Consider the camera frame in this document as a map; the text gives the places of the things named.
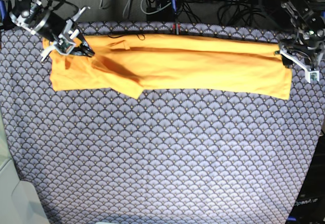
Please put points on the red and black clamp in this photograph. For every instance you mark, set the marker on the red and black clamp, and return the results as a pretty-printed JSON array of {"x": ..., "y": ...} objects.
[{"x": 176, "y": 28}]

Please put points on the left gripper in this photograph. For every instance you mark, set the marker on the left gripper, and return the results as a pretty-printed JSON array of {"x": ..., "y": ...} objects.
[{"x": 310, "y": 43}]

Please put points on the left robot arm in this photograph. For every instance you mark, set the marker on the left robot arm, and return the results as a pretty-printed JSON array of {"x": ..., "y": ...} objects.
[{"x": 309, "y": 28}]

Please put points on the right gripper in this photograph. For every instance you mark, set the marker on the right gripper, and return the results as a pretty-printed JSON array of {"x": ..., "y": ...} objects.
[{"x": 71, "y": 31}]

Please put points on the blue fan-patterned tablecloth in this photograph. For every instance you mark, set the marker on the blue fan-patterned tablecloth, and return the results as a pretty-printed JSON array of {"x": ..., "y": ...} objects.
[{"x": 170, "y": 156}]

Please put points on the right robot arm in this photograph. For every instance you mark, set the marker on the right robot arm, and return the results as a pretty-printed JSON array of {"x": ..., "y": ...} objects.
[{"x": 38, "y": 17}]

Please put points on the yellow T-shirt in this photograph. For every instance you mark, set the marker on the yellow T-shirt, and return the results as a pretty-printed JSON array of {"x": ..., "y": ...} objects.
[{"x": 132, "y": 64}]

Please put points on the white plastic bin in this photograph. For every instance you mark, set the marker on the white plastic bin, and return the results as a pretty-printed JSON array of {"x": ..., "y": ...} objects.
[{"x": 19, "y": 200}]

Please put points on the black OpenArm box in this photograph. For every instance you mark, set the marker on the black OpenArm box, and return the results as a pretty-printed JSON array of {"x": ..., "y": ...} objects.
[{"x": 309, "y": 206}]

